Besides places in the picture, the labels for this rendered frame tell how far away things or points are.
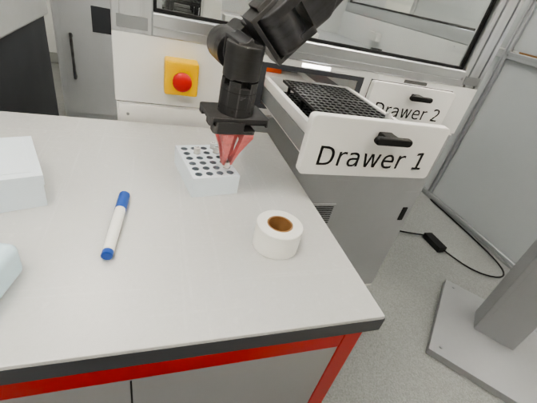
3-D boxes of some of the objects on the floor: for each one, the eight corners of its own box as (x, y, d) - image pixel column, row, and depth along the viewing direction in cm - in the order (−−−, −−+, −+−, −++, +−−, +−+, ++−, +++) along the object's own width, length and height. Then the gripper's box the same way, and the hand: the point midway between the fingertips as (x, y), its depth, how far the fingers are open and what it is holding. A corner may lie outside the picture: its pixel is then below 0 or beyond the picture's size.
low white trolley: (269, 504, 84) (387, 317, 43) (-34, 600, 63) (-374, 417, 22) (229, 313, 129) (268, 132, 88) (44, 333, 108) (-20, 109, 67)
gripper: (215, 81, 46) (203, 174, 55) (279, 87, 51) (258, 173, 59) (202, 65, 51) (192, 153, 59) (261, 73, 55) (244, 153, 64)
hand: (226, 159), depth 59 cm, fingers closed, pressing on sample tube
